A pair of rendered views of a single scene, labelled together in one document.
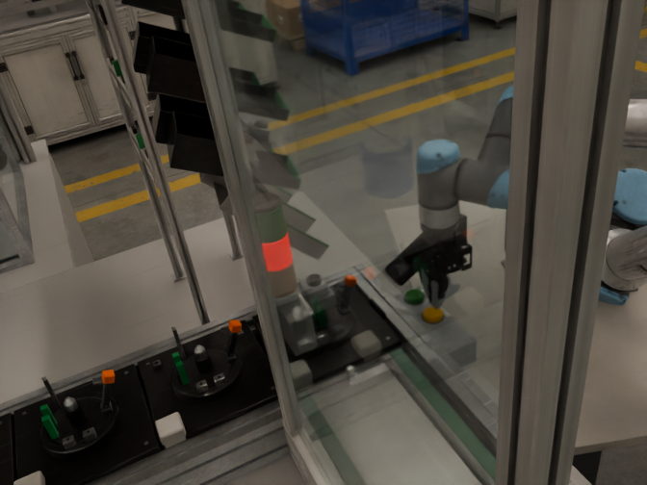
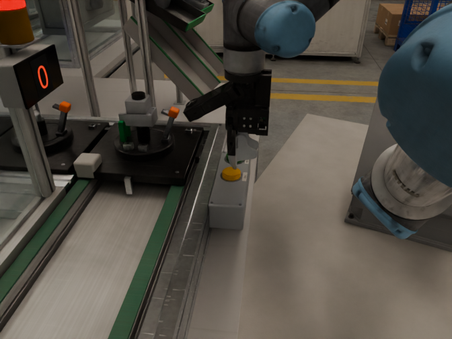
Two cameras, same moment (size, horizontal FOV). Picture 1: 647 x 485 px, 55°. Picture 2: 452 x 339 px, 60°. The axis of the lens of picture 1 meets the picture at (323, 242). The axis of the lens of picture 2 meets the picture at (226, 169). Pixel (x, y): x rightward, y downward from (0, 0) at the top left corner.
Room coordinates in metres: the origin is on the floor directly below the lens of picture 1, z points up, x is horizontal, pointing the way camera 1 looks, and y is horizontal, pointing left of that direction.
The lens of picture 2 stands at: (0.35, -0.51, 1.42)
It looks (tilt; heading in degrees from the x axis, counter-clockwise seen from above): 33 degrees down; 27
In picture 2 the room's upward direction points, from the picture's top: straight up
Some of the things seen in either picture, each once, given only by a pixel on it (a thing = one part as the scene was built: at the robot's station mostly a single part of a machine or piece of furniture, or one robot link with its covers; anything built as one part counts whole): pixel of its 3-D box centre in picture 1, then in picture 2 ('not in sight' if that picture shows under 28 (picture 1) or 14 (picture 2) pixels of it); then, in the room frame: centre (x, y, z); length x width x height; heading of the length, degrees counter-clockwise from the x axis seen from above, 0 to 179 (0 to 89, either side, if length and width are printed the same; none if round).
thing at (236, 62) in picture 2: not in sight; (244, 58); (0.99, -0.22, 1.21); 0.08 x 0.08 x 0.05
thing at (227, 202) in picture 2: not in sight; (231, 187); (0.98, -0.21, 0.93); 0.21 x 0.07 x 0.06; 20
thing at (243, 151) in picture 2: not in sight; (243, 153); (0.97, -0.23, 1.03); 0.06 x 0.03 x 0.09; 110
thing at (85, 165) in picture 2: not in sight; (88, 165); (0.86, 0.08, 0.97); 0.05 x 0.05 x 0.04; 20
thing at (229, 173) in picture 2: not in sight; (231, 175); (0.98, -0.21, 0.96); 0.04 x 0.04 x 0.02
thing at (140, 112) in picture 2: not in sight; (136, 107); (0.98, 0.04, 1.07); 0.08 x 0.04 x 0.07; 110
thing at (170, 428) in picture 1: (202, 360); (38, 124); (0.90, 0.27, 1.01); 0.24 x 0.24 x 0.13; 20
